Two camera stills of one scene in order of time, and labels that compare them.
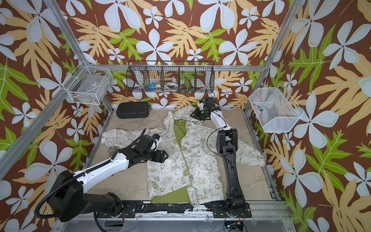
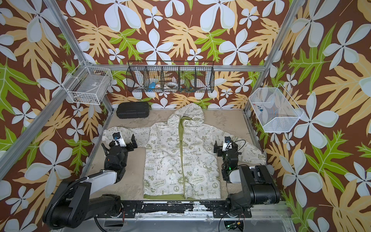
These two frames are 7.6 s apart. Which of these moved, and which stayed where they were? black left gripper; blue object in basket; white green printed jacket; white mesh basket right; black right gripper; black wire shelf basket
Moved: black left gripper; black right gripper
Stayed: black wire shelf basket; white mesh basket right; blue object in basket; white green printed jacket
